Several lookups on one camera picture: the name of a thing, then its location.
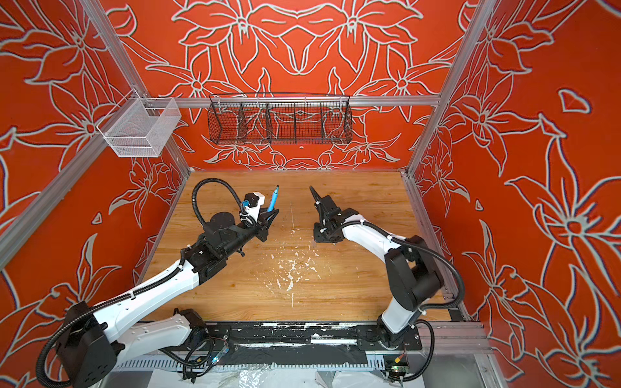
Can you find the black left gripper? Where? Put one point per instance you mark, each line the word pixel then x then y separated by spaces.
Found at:
pixel 262 227

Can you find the blue pen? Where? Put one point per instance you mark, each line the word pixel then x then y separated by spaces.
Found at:
pixel 273 200

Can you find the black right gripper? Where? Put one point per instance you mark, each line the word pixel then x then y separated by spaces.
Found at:
pixel 318 238

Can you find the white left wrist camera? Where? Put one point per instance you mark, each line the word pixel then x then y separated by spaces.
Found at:
pixel 250 209

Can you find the aluminium frame rails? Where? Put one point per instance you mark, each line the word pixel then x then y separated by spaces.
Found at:
pixel 59 80

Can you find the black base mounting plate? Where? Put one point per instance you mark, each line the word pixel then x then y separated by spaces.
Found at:
pixel 364 336

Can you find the black wire basket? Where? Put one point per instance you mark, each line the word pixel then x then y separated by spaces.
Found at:
pixel 280 119

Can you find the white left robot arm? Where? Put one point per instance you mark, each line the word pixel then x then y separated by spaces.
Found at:
pixel 93 340

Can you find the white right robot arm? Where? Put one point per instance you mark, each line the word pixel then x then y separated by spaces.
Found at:
pixel 412 272

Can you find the clear plastic bin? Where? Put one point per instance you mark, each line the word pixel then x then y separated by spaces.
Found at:
pixel 140 128

